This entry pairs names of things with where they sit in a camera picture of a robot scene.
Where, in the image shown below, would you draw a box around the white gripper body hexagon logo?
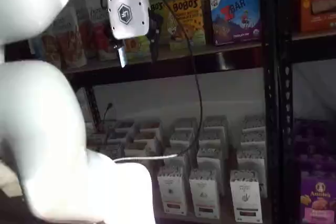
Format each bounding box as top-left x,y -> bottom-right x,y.
107,0 -> 151,40

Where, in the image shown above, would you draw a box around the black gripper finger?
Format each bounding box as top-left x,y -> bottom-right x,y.
148,11 -> 164,61
112,37 -> 129,68

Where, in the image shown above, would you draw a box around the green Bobo's apple pie box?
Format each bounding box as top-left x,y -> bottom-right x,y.
123,0 -> 171,61

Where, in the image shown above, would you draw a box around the yellow Bobo's peanut butter box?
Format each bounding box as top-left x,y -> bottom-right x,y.
166,0 -> 207,52

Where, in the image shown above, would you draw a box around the blue Z Bar box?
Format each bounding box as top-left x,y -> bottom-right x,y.
209,0 -> 263,47

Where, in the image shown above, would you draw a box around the white box pink strip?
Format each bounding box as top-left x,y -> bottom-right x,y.
204,115 -> 228,132
201,129 -> 226,147
196,144 -> 226,175
188,168 -> 220,221

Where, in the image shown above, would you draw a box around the orange snack box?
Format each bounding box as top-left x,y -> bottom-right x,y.
300,0 -> 336,34

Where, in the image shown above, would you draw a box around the purple Annie's box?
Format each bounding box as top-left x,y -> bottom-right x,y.
300,170 -> 336,224
293,118 -> 336,175

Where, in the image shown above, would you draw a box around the red granola bag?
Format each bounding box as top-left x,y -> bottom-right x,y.
82,0 -> 113,61

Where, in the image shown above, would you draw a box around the orange granola bag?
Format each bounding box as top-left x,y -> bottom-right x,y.
53,6 -> 88,69

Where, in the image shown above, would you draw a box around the brown granola bag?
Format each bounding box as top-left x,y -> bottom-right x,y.
28,33 -> 62,70

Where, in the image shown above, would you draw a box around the black power plug with cord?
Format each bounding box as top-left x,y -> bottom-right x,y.
102,102 -> 114,129

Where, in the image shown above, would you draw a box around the silver flexible cable conduit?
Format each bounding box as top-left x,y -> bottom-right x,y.
114,153 -> 186,162

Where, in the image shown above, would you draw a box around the black metal shelf frame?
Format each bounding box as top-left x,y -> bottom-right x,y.
4,0 -> 280,224
277,0 -> 336,224

